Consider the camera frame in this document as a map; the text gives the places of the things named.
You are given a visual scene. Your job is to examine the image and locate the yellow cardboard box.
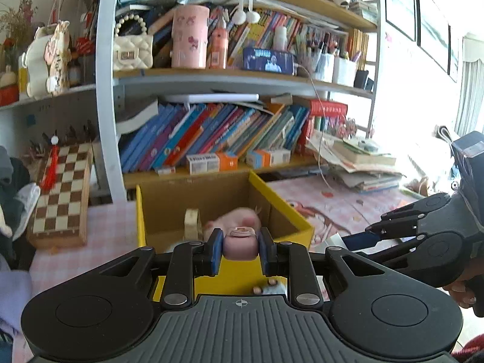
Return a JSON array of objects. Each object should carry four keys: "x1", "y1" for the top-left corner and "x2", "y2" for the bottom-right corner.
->
[{"x1": 135, "y1": 170, "x2": 316, "y2": 300}]

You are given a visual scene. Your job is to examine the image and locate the row of leaning books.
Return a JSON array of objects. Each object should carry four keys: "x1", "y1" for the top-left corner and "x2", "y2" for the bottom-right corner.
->
[{"x1": 116, "y1": 100, "x2": 311, "y2": 173}]

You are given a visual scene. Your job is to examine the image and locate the lilac garment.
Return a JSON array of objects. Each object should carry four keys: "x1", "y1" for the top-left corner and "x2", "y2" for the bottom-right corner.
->
[{"x1": 0, "y1": 256, "x2": 33, "y2": 334}]

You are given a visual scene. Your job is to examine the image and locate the smartphone with lit screen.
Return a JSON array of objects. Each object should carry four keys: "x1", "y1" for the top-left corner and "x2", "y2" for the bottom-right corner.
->
[{"x1": 243, "y1": 47, "x2": 296, "y2": 76}]

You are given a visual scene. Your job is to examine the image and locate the white desk lamp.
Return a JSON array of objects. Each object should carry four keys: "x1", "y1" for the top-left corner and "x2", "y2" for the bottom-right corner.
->
[{"x1": 158, "y1": 92, "x2": 260, "y2": 105}]

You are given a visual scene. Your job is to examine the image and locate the wooden chessboard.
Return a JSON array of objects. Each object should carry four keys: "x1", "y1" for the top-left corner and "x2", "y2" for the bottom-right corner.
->
[{"x1": 26, "y1": 142, "x2": 94, "y2": 250}]

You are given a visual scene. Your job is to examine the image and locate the small pink device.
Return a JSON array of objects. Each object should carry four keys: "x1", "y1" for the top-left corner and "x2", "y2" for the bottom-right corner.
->
[{"x1": 223, "y1": 226, "x2": 260, "y2": 261}]

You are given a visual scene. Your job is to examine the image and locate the white pen holder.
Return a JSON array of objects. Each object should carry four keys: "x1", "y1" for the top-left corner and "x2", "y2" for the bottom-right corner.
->
[
  {"x1": 313, "y1": 52, "x2": 335, "y2": 83},
  {"x1": 332, "y1": 57, "x2": 358, "y2": 87}
]

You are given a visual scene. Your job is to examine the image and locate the person's right hand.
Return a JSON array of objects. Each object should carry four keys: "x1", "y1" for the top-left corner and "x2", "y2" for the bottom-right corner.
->
[{"x1": 442, "y1": 279, "x2": 478, "y2": 309}]

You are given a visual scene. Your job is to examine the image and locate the pink plush toy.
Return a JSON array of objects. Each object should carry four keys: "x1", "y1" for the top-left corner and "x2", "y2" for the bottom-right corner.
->
[{"x1": 202, "y1": 206, "x2": 262, "y2": 241}]

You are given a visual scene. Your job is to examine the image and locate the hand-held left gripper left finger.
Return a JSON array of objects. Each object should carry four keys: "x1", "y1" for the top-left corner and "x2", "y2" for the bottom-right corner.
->
[{"x1": 98, "y1": 227, "x2": 225, "y2": 309}]

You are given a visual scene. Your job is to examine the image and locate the pink cartoon table mat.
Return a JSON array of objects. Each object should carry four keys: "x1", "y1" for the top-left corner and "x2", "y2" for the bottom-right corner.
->
[{"x1": 29, "y1": 179, "x2": 421, "y2": 303}]

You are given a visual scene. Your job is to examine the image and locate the row of upright shelf books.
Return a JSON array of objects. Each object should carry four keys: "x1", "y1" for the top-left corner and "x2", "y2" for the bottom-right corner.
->
[{"x1": 211, "y1": 7, "x2": 349, "y2": 69}]

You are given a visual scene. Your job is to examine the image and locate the red plaid clothing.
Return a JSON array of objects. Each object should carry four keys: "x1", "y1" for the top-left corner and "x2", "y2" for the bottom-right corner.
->
[{"x1": 449, "y1": 336, "x2": 484, "y2": 363}]

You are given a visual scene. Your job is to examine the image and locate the red printed box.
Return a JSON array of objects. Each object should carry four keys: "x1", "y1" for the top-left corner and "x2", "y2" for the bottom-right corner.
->
[{"x1": 308, "y1": 100, "x2": 349, "y2": 116}]

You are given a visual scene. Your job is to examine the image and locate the white side shelf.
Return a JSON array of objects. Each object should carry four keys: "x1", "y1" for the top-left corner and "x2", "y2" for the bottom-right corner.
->
[{"x1": 0, "y1": 82, "x2": 100, "y2": 152}]

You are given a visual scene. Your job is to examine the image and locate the upright yellow books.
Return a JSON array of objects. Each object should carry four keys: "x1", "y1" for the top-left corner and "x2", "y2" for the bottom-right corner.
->
[{"x1": 347, "y1": 28, "x2": 370, "y2": 73}]

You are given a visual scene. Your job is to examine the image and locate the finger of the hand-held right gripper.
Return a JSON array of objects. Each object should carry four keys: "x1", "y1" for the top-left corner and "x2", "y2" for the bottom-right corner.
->
[
  {"x1": 342, "y1": 192, "x2": 453, "y2": 251},
  {"x1": 359, "y1": 234, "x2": 432, "y2": 273}
]

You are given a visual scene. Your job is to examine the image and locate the colourful trinket cluster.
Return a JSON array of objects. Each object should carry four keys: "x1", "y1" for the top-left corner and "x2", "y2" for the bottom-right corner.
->
[{"x1": 313, "y1": 115, "x2": 358, "y2": 139}]

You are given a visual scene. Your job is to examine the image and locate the pale curtain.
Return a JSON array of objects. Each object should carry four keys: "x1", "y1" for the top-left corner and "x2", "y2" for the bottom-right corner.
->
[{"x1": 455, "y1": 33, "x2": 484, "y2": 137}]

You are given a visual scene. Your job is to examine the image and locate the dark clothes pile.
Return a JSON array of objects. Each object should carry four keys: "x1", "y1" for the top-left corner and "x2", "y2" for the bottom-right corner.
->
[{"x1": 0, "y1": 145, "x2": 31, "y2": 236}]

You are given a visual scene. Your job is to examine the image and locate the white charger block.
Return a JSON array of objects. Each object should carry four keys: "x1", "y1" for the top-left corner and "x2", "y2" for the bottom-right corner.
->
[{"x1": 324, "y1": 233, "x2": 355, "y2": 253}]

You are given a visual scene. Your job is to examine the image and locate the dried flower bunch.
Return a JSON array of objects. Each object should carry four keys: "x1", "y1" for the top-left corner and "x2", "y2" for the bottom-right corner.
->
[{"x1": 0, "y1": 0, "x2": 39, "y2": 48}]

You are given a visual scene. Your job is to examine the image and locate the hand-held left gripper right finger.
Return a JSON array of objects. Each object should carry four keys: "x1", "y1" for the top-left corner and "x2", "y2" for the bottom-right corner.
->
[{"x1": 258, "y1": 227, "x2": 386, "y2": 308}]

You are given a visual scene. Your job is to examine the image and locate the white charging cable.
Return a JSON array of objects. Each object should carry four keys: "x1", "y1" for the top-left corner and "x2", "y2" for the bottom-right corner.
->
[{"x1": 295, "y1": 64, "x2": 335, "y2": 191}]

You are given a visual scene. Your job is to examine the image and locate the cream quilted handbag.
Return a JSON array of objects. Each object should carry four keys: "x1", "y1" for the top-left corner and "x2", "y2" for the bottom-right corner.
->
[{"x1": 113, "y1": 12, "x2": 154, "y2": 71}]

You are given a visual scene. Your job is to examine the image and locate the pink cylinder cup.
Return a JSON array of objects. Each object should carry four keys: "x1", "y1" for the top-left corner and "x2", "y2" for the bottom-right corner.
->
[{"x1": 171, "y1": 5, "x2": 210, "y2": 70}]

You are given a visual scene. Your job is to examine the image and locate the stack of books and papers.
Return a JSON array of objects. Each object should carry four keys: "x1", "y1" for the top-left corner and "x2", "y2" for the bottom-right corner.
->
[{"x1": 306, "y1": 132, "x2": 404, "y2": 194}]

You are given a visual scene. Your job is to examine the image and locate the grey wooden bookshelf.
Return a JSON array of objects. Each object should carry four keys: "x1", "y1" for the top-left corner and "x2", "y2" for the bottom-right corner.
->
[{"x1": 96, "y1": 0, "x2": 381, "y2": 205}]

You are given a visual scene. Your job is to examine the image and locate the red tassel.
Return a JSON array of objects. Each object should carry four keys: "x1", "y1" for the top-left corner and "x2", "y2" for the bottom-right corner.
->
[{"x1": 39, "y1": 134, "x2": 61, "y2": 194}]

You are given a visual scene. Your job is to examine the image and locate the framed wall picture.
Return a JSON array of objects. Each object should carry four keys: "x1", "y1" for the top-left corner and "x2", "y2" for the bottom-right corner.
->
[
  {"x1": 383, "y1": 0, "x2": 417, "y2": 41},
  {"x1": 415, "y1": 0, "x2": 460, "y2": 83}
]

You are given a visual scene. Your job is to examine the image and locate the pink bottle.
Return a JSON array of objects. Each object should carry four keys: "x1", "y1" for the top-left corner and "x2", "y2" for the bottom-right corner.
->
[{"x1": 209, "y1": 7, "x2": 230, "y2": 70}]

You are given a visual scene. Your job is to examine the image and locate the small black box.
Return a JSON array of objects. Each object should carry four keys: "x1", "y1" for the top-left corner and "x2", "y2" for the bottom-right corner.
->
[{"x1": 354, "y1": 69, "x2": 375, "y2": 92}]

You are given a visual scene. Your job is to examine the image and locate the orange white medicine box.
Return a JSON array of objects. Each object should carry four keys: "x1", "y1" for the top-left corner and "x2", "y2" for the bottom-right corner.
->
[
  {"x1": 186, "y1": 151, "x2": 238, "y2": 175},
  {"x1": 246, "y1": 148, "x2": 291, "y2": 169}
]

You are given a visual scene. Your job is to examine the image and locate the white bottle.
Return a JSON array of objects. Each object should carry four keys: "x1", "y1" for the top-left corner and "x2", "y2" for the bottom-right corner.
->
[{"x1": 273, "y1": 25, "x2": 290, "y2": 52}]

